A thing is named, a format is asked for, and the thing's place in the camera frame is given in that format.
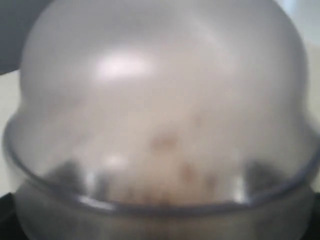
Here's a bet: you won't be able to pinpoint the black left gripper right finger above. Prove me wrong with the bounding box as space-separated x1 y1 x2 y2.
303 192 320 240

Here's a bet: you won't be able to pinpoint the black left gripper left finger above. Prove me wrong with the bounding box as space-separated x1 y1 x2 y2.
0 193 19 240

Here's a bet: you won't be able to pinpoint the clear plastic shaker bottle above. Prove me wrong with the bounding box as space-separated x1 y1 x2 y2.
3 0 320 240

